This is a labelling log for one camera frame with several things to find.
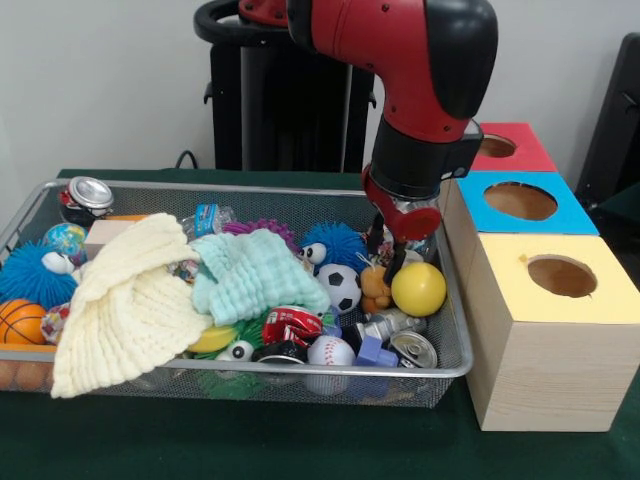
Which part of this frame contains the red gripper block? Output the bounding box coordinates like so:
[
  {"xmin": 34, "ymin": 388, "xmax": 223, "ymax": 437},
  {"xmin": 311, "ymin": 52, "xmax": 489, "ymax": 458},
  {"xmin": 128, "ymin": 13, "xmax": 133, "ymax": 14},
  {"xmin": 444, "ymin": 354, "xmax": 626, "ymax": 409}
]
[{"xmin": 360, "ymin": 164, "xmax": 444, "ymax": 290}]

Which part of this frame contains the small brown plush toy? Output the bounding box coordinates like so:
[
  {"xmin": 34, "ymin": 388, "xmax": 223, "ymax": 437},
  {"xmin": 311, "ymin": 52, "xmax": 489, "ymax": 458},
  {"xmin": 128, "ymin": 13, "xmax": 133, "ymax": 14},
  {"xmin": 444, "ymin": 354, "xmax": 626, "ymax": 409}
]
[{"xmin": 359, "ymin": 264, "xmax": 395, "ymax": 315}]

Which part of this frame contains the yellow ball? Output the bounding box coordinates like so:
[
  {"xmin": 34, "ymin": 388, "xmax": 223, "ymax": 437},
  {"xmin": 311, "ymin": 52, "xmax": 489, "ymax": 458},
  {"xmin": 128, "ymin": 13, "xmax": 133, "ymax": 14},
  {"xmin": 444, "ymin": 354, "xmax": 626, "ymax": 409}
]
[{"xmin": 390, "ymin": 262, "xmax": 447, "ymax": 318}]

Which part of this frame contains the mint green cloth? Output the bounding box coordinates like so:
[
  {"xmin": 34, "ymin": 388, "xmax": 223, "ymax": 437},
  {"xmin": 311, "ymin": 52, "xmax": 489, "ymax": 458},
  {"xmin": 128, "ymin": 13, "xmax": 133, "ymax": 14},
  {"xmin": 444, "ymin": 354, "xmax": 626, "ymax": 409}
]
[{"xmin": 189, "ymin": 227, "xmax": 333, "ymax": 327}]

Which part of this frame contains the cream yellow cloth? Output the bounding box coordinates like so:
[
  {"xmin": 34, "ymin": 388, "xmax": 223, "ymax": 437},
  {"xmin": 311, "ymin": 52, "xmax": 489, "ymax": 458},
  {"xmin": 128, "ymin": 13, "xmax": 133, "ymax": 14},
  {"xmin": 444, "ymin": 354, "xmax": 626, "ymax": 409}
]
[{"xmin": 49, "ymin": 212, "xmax": 215, "ymax": 400}]

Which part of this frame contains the shallow clear mesh bin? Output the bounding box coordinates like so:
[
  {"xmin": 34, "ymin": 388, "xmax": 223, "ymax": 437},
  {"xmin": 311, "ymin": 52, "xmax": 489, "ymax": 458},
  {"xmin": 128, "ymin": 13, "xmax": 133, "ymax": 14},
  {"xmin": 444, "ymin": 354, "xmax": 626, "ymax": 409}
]
[{"xmin": 0, "ymin": 177, "xmax": 475, "ymax": 407}]

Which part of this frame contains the wooden three-hole box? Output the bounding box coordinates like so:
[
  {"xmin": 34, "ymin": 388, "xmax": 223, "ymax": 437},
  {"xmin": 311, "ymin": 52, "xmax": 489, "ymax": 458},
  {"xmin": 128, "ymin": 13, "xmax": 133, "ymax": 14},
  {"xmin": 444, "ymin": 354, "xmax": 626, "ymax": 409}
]
[{"xmin": 438, "ymin": 121, "xmax": 640, "ymax": 433}]

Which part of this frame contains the blue spiky ball with eyes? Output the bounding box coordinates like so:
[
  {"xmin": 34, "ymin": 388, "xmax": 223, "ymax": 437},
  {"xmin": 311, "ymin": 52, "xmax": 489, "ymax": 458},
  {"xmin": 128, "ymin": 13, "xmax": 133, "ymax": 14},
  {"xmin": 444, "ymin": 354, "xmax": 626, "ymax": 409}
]
[
  {"xmin": 298, "ymin": 222, "xmax": 370, "ymax": 275},
  {"xmin": 0, "ymin": 243, "xmax": 81, "ymax": 311}
]

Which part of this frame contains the small soccer ball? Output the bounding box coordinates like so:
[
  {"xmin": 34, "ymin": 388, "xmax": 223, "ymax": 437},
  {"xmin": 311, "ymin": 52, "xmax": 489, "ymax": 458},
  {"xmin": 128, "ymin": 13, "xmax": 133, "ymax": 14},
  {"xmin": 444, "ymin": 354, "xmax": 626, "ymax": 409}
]
[{"xmin": 316, "ymin": 263, "xmax": 362, "ymax": 315}]

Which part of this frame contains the small baseball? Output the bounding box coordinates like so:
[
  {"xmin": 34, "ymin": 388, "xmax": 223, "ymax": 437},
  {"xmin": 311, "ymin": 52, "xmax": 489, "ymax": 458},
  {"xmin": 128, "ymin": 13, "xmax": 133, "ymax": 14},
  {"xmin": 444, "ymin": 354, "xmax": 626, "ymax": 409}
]
[{"xmin": 307, "ymin": 334, "xmax": 357, "ymax": 366}]

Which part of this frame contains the purple spiky ball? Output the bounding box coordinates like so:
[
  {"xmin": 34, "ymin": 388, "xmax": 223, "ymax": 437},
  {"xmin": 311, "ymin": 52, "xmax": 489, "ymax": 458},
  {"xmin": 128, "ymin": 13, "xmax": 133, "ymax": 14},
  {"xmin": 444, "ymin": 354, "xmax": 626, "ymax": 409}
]
[{"xmin": 222, "ymin": 218, "xmax": 295, "ymax": 247}]

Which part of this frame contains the green spiky ball with eye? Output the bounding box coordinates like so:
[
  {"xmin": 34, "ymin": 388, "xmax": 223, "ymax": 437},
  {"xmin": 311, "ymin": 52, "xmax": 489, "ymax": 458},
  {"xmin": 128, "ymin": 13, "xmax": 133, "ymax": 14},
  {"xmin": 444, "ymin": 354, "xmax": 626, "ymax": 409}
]
[{"xmin": 214, "ymin": 338, "xmax": 257, "ymax": 362}]

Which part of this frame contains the yellow green plastic banana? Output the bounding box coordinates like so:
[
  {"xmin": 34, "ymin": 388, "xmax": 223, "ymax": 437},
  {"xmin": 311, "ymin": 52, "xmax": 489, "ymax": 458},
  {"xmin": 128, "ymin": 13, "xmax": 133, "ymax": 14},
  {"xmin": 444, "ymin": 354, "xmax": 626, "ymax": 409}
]
[{"xmin": 190, "ymin": 324, "xmax": 239, "ymax": 354}]

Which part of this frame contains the dark green tablecloth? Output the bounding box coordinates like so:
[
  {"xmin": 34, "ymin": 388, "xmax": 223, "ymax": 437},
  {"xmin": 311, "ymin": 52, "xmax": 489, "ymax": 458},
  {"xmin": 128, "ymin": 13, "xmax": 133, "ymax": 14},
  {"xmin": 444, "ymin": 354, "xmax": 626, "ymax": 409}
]
[{"xmin": 0, "ymin": 168, "xmax": 640, "ymax": 480}]

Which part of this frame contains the black upright panel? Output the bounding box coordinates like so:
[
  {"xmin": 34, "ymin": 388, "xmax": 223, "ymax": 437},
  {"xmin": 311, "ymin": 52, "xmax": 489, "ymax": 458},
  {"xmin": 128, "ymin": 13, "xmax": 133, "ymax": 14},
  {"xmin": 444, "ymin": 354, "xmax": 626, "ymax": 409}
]
[{"xmin": 574, "ymin": 32, "xmax": 640, "ymax": 211}]

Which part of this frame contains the silver drink can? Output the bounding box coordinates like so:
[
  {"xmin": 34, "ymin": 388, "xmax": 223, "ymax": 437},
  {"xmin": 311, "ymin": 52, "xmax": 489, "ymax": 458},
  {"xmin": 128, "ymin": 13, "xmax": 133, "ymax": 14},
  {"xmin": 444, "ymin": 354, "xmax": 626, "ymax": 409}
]
[{"xmin": 57, "ymin": 176, "xmax": 115, "ymax": 226}]

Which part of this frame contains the small orange basketball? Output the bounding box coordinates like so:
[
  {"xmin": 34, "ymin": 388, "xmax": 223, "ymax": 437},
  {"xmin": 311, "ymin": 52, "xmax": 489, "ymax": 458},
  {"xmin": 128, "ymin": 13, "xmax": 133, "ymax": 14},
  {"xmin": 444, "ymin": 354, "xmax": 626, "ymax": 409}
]
[{"xmin": 0, "ymin": 298, "xmax": 49, "ymax": 346}]

